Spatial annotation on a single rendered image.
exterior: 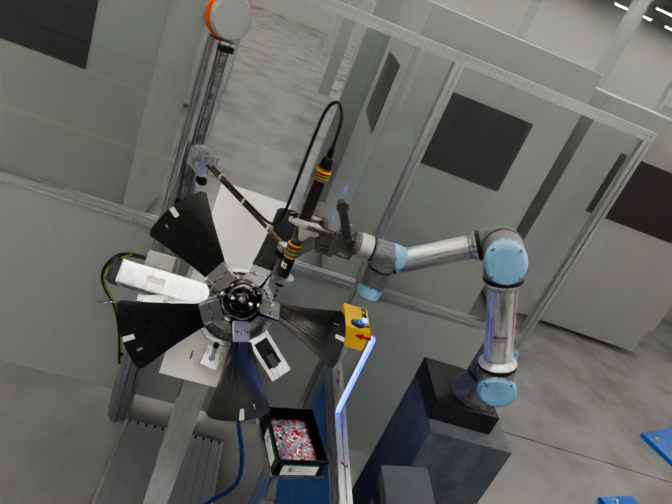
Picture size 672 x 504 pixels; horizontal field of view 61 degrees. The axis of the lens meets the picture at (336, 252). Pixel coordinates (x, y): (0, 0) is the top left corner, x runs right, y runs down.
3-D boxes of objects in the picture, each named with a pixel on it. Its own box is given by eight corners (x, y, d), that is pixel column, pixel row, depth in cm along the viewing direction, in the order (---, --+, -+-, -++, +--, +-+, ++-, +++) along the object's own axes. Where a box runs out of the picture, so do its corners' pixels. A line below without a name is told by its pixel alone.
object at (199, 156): (184, 162, 211) (190, 141, 207) (201, 164, 215) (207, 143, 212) (196, 175, 204) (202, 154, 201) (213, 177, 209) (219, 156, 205)
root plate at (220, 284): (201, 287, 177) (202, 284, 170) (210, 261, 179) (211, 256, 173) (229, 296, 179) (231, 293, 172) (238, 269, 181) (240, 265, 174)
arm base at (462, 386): (483, 384, 206) (496, 363, 202) (497, 415, 193) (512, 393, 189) (446, 375, 202) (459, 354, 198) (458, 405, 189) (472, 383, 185)
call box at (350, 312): (334, 323, 226) (343, 301, 222) (357, 330, 228) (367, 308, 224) (335, 347, 212) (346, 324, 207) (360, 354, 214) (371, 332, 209)
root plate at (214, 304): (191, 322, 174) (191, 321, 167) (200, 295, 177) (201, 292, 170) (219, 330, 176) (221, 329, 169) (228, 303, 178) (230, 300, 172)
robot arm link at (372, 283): (381, 290, 184) (395, 262, 179) (376, 306, 174) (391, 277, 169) (359, 280, 184) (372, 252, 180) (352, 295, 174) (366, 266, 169)
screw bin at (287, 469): (258, 421, 187) (265, 405, 184) (305, 424, 194) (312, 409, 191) (270, 477, 169) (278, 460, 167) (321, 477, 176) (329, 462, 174)
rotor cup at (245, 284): (209, 318, 178) (211, 314, 166) (223, 274, 182) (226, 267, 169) (253, 331, 181) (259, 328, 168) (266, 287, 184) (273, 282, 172)
